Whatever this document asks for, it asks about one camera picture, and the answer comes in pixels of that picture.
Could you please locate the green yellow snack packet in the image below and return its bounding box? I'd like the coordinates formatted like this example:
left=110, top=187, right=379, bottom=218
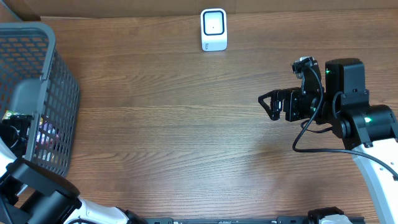
left=2, top=110, right=44, bottom=125

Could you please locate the grey plastic basket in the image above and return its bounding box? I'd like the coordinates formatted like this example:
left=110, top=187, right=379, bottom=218
left=1, top=22, right=80, bottom=177

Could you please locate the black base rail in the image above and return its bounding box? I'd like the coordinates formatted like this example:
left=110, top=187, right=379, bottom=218
left=136, top=206, right=366, bottom=224

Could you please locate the white barcode scanner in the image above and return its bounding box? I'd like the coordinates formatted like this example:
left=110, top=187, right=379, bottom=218
left=200, top=8, right=228, bottom=52

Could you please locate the purple Carefree pad pack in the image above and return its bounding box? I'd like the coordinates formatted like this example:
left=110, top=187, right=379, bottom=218
left=36, top=121, right=61, bottom=149

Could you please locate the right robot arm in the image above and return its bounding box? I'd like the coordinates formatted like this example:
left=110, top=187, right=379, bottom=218
left=258, top=57, right=397, bottom=223

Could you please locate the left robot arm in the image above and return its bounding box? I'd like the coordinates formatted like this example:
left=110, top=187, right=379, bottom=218
left=1, top=115, right=145, bottom=224

